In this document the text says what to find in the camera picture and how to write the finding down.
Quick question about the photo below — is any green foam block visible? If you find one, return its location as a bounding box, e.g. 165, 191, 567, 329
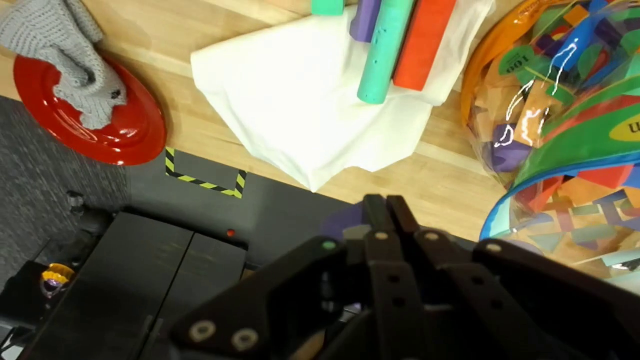
310, 0, 346, 16

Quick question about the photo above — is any grey knitted cloth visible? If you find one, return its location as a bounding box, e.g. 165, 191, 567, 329
0, 0, 128, 131

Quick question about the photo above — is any red plate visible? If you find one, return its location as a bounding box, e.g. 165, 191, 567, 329
13, 52, 168, 166

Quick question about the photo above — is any orange foam block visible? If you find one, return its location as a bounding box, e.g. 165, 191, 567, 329
392, 0, 457, 92

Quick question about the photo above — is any small yellow and purple toy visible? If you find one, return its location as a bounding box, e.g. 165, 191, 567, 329
41, 263, 76, 299

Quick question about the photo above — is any heap of coloured foam blocks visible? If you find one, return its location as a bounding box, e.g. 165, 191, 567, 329
472, 0, 640, 273

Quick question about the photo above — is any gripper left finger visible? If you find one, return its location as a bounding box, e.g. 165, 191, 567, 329
169, 194, 427, 360

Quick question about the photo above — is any black box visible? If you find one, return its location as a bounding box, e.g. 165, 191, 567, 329
20, 210, 249, 360

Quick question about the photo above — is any teal foam cylinder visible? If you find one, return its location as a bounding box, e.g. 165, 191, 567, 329
356, 0, 416, 105

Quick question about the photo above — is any purple foam block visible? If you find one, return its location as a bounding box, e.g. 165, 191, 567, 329
349, 0, 384, 44

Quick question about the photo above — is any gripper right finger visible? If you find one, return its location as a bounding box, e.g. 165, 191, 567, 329
386, 195, 640, 360

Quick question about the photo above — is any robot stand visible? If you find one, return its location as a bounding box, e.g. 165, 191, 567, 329
127, 147, 362, 267

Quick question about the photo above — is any white cloth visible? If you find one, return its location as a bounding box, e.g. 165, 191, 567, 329
190, 0, 497, 194

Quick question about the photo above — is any clear bag with coloured trim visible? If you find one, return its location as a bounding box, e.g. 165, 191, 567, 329
460, 0, 640, 297

